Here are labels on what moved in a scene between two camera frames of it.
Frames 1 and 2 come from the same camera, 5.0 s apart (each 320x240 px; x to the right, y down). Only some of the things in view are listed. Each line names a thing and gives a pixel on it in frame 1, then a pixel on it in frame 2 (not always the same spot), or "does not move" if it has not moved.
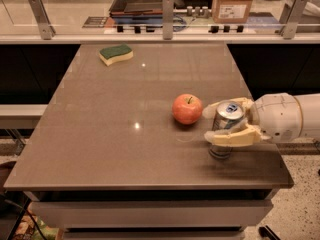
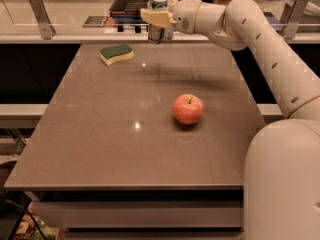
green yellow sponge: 109,55 does not move
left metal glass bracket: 47,30 does not move
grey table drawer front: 153,214 does not move
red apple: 187,108 does not move
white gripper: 277,116 -> 185,16
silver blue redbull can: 226,112 -> 157,0
